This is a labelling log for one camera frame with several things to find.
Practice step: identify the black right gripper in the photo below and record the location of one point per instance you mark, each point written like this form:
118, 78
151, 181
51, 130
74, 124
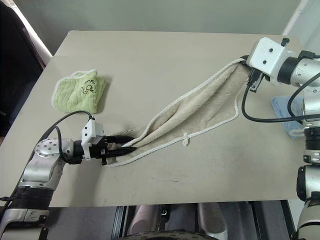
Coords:
255, 82

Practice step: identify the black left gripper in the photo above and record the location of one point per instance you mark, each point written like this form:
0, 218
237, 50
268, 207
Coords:
96, 150

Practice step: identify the beige towel with white trim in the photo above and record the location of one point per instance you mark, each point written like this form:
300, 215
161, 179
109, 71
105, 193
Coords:
200, 105

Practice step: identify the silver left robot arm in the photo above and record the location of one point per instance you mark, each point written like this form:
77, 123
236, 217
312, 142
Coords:
42, 162

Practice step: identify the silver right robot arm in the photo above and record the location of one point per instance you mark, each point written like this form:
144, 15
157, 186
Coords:
305, 72

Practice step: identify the light blue towel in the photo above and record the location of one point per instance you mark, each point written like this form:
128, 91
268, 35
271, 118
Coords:
281, 105

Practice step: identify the green embroidered towel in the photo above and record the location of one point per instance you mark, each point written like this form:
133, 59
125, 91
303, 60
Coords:
72, 97

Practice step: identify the pinkish grey rounded shape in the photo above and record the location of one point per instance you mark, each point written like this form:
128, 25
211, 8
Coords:
143, 220
212, 220

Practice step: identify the dark panel with pale edge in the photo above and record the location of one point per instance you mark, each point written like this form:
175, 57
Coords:
15, 75

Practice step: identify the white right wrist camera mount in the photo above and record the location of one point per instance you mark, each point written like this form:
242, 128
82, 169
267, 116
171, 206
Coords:
267, 55

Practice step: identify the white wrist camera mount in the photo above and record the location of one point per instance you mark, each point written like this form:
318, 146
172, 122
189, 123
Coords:
267, 55
91, 130

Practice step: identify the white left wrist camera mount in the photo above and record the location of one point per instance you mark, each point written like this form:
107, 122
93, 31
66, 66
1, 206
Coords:
91, 130

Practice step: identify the white door frame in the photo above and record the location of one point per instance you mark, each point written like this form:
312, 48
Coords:
300, 15

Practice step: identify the aluminium table frame bar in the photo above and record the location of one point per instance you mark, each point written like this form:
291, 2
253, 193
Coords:
120, 222
272, 220

